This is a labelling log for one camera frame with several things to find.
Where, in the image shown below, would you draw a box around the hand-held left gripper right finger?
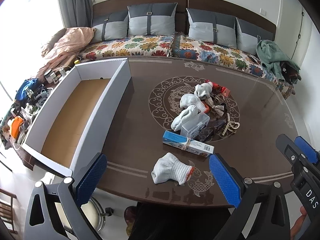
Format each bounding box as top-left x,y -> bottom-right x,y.
209,153 -> 298,240

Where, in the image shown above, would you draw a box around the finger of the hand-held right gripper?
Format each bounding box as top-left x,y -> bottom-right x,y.
276,134 -> 304,165
294,136 -> 320,167

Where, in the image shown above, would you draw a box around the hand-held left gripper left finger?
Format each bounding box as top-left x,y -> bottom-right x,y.
24,152 -> 108,240

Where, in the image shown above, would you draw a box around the gold braided cord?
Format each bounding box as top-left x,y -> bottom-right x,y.
221,112 -> 240,137

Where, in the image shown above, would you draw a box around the white sock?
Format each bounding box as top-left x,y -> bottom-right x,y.
151,152 -> 195,186
194,82 -> 213,98
171,105 -> 199,132
179,94 -> 211,113

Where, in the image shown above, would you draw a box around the blue toothpaste box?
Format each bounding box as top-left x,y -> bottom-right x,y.
162,131 -> 215,157

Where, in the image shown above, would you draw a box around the white cardboard box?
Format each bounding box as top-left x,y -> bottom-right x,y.
21,58 -> 133,177

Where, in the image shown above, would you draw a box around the dark framed eyeglasses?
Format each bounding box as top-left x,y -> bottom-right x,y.
197,120 -> 228,142

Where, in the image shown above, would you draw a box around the reddish brown object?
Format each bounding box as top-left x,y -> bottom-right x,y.
124,206 -> 138,238

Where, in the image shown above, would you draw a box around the clear plastic box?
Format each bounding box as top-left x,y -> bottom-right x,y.
180,112 -> 210,139

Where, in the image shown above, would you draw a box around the glitter bow hair clip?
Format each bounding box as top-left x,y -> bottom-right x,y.
205,97 -> 225,117

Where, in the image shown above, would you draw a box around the dark brown bag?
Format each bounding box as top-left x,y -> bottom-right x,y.
280,62 -> 302,84

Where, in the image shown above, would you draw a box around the wooden slatted rack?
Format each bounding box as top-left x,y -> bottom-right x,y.
0,187 -> 17,230

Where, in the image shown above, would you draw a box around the small red package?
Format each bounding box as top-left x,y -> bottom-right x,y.
206,79 -> 230,97

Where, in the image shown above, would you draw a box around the orange plastic object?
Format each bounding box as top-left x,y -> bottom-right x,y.
10,116 -> 25,139

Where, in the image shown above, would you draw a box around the green crumpled cloth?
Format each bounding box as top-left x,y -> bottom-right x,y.
256,40 -> 300,81

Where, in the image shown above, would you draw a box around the blue crumpled cloth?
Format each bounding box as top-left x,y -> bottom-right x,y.
15,79 -> 40,101

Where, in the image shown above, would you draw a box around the floral printed blanket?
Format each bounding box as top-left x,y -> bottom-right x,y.
172,34 -> 295,98
77,35 -> 176,62

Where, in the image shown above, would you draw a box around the grey two-tone pillow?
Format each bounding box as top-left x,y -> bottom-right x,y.
127,2 -> 178,37
186,8 -> 237,48
91,10 -> 129,42
236,17 -> 266,56

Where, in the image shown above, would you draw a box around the pink crumpled cloth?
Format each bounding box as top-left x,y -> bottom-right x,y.
37,27 -> 97,77

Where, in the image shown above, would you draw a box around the grey curtain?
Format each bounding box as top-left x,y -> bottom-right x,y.
64,0 -> 94,28

